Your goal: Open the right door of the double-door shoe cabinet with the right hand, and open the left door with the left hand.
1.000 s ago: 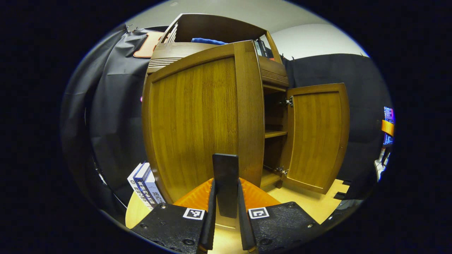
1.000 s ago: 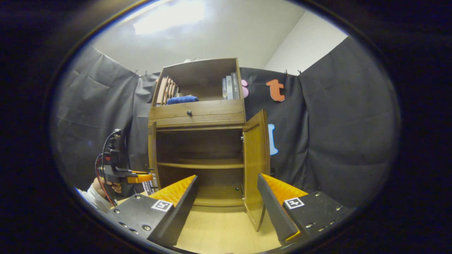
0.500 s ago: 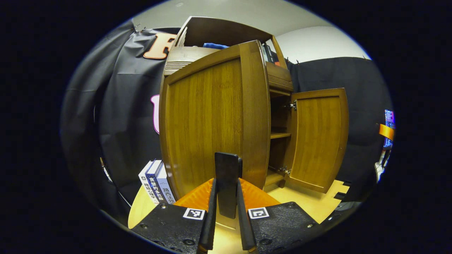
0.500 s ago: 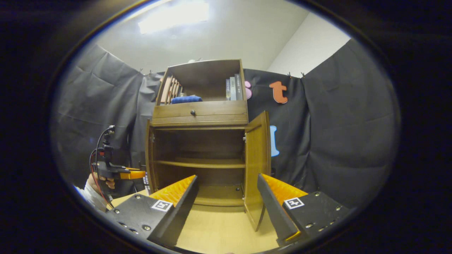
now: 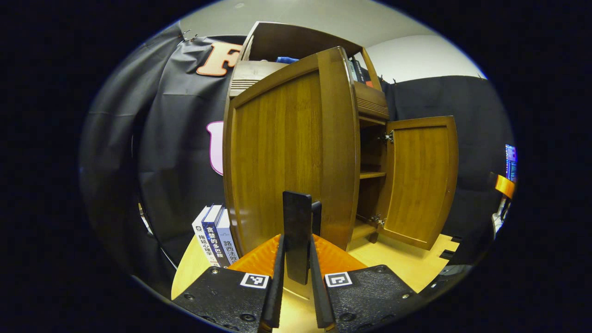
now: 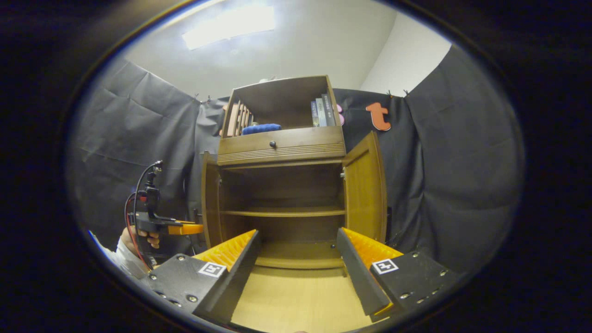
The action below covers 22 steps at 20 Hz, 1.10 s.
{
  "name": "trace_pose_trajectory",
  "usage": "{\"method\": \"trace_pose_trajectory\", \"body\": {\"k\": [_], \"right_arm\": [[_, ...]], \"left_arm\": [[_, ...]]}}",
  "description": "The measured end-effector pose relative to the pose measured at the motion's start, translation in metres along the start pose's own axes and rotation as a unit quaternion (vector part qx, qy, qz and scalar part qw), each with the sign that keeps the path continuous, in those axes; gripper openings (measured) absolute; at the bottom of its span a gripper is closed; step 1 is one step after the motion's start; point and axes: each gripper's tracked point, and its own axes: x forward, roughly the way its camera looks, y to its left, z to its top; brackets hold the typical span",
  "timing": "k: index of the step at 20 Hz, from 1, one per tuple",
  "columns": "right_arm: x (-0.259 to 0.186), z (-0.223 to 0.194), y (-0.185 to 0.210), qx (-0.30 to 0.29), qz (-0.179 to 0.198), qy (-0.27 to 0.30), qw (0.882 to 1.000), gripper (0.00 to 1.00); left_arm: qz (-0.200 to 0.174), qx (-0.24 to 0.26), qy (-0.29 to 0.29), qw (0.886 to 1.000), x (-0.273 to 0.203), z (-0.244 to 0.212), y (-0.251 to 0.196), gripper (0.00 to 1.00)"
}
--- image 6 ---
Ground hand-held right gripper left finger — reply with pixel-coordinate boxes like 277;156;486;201
147;229;261;324

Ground wooden cabinet door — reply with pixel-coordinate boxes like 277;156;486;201
193;152;223;249
340;131;393;245

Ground blue folded towel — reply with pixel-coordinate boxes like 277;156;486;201
241;123;282;136

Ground red cable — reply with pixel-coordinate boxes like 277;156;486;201
124;192;153;271

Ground black backdrop cloth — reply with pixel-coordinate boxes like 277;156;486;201
67;44;525;278

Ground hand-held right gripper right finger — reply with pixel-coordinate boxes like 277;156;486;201
336;227;458;317

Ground wooden drawer with black knob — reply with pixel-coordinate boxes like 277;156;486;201
217;126;346;166

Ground brown wooden shoe cabinet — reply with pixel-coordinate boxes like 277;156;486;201
216;75;348;270

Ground black cable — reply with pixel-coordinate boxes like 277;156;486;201
131;162;160;270

